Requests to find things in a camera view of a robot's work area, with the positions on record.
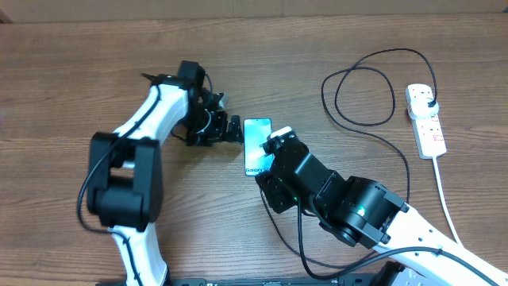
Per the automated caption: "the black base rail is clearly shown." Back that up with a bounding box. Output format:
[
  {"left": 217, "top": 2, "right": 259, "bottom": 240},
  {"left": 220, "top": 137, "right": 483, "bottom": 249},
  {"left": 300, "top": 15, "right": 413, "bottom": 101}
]
[{"left": 163, "top": 273, "right": 388, "bottom": 286}]

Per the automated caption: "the white power strip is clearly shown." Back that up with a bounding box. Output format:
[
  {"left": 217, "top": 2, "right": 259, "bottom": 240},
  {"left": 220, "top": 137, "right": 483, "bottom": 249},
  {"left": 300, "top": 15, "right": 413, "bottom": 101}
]
[{"left": 405, "top": 83, "right": 448, "bottom": 160}]

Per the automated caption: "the black usb charging cable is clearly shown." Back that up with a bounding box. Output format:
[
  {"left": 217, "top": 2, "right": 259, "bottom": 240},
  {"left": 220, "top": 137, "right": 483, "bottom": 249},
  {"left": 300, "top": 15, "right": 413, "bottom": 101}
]
[{"left": 259, "top": 48, "right": 439, "bottom": 270}]

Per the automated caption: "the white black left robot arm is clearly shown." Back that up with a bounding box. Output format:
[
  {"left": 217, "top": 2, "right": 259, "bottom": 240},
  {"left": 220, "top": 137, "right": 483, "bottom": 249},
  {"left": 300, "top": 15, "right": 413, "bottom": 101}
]
[{"left": 76, "top": 60, "right": 244, "bottom": 285}]

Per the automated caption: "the smartphone with teal screen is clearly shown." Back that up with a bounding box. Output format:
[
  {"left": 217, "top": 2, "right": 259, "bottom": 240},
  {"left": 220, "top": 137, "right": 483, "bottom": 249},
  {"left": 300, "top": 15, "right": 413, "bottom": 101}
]
[{"left": 244, "top": 118, "right": 274, "bottom": 176}]

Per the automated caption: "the white charger plug adapter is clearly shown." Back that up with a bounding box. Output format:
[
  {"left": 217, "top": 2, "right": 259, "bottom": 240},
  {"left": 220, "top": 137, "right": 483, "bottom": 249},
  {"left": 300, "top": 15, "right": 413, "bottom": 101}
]
[{"left": 408, "top": 98, "right": 440, "bottom": 120}]

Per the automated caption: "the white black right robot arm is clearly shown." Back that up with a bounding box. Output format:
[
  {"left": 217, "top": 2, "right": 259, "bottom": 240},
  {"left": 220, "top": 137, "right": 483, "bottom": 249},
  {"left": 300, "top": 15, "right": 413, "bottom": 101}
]
[{"left": 256, "top": 130, "right": 507, "bottom": 285}]

